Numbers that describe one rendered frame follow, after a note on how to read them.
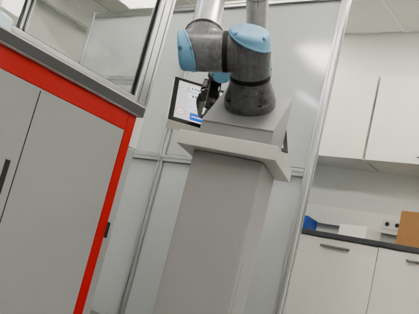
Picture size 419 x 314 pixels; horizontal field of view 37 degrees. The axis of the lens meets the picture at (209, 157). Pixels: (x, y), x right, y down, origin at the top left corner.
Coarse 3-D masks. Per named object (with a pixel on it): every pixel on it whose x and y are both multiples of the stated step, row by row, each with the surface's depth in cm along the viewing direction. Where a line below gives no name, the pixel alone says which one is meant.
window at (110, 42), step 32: (0, 0) 191; (32, 0) 200; (64, 0) 211; (96, 0) 222; (128, 0) 236; (32, 32) 202; (64, 32) 212; (96, 32) 224; (128, 32) 237; (96, 64) 225; (128, 64) 239
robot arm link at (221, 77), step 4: (212, 72) 226; (216, 72) 225; (220, 72) 225; (212, 76) 227; (216, 76) 226; (220, 76) 226; (224, 76) 226; (228, 76) 226; (216, 80) 228; (220, 80) 227; (224, 80) 227; (228, 80) 227
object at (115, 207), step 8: (128, 152) 241; (128, 160) 241; (128, 168) 242; (120, 176) 238; (120, 184) 239; (120, 192) 239; (112, 208) 236; (112, 216) 237; (112, 224) 237; (104, 240) 234; (104, 248) 235; (104, 256) 235; (96, 264) 232; (96, 272) 232; (96, 280) 233; (88, 296) 230; (88, 304) 230; (88, 312) 231
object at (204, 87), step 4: (208, 72) 244; (208, 76) 243; (204, 80) 250; (208, 80) 252; (212, 80) 242; (204, 84) 248; (208, 84) 249; (204, 88) 247; (204, 92) 246; (204, 96) 247; (204, 100) 249
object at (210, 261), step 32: (192, 160) 172; (224, 160) 170; (256, 160) 168; (192, 192) 170; (224, 192) 167; (256, 192) 166; (192, 224) 168; (224, 224) 165; (256, 224) 173; (192, 256) 165; (224, 256) 163; (160, 288) 165; (192, 288) 163; (224, 288) 161
